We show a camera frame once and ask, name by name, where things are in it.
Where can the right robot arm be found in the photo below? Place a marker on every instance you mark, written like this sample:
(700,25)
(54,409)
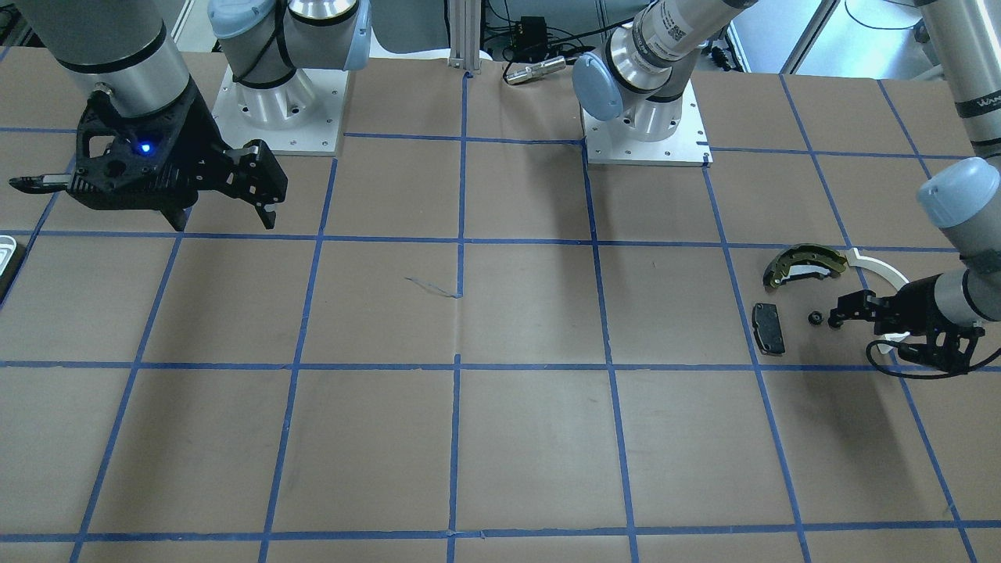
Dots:
(126,46)

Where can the aluminium frame post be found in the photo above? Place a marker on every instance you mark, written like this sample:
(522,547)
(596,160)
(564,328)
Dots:
(464,33)

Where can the curved brake shoe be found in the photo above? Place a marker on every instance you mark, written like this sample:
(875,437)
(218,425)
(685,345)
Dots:
(804,261)

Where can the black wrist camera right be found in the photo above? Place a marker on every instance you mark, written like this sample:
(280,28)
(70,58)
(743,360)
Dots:
(257,179)

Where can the small black rectangular pad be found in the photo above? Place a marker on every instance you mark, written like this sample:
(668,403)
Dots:
(767,330)

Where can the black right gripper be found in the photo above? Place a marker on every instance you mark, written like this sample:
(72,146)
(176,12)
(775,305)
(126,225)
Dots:
(197,134)

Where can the white half ring clamp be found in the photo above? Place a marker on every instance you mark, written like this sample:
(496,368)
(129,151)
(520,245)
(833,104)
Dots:
(891,275)

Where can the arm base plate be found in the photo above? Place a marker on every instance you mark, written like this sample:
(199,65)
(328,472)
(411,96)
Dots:
(302,117)
(670,134)

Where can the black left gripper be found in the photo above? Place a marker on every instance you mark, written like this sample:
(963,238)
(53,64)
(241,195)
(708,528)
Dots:
(916,299)

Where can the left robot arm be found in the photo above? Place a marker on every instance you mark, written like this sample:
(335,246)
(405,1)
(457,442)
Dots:
(642,63)

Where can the silver ribbed metal tray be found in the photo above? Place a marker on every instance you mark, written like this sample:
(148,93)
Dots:
(12,255)

